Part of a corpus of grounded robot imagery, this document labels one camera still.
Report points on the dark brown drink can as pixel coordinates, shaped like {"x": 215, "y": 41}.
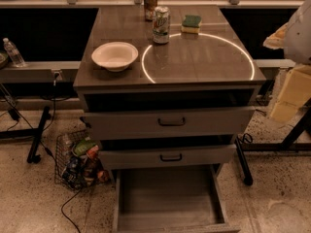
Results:
{"x": 149, "y": 8}

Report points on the drawer with handle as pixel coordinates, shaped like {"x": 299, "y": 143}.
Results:
{"x": 168, "y": 123}
{"x": 133, "y": 159}

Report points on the black table leg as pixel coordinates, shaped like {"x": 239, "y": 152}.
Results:
{"x": 248, "y": 179}
{"x": 35, "y": 133}

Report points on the green white 7up can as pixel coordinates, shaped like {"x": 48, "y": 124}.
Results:
{"x": 161, "y": 25}

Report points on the wire basket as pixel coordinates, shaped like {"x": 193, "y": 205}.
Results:
{"x": 77, "y": 172}

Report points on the black left table leg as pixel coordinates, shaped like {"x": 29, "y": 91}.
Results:
{"x": 35, "y": 133}

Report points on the clear plastic water bottle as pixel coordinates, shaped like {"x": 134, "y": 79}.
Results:
{"x": 13, "y": 53}

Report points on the green yellow sponge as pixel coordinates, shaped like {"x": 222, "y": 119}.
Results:
{"x": 191, "y": 24}

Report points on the top drawer with handle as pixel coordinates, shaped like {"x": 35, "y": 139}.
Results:
{"x": 168, "y": 123}

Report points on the open bottom drawer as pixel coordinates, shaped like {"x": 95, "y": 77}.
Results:
{"x": 182, "y": 199}

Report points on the middle drawer with handle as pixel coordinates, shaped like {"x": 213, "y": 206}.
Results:
{"x": 133, "y": 159}

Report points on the grey drawer cabinet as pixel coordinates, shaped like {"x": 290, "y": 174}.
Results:
{"x": 211, "y": 69}

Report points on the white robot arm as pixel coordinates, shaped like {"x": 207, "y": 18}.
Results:
{"x": 294, "y": 37}

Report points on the black right table leg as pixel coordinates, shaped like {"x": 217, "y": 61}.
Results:
{"x": 248, "y": 179}

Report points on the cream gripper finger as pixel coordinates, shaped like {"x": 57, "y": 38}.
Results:
{"x": 295, "y": 92}

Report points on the white bowl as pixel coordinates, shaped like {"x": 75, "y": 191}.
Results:
{"x": 115, "y": 56}

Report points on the green snack bag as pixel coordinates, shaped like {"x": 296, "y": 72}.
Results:
{"x": 83, "y": 147}

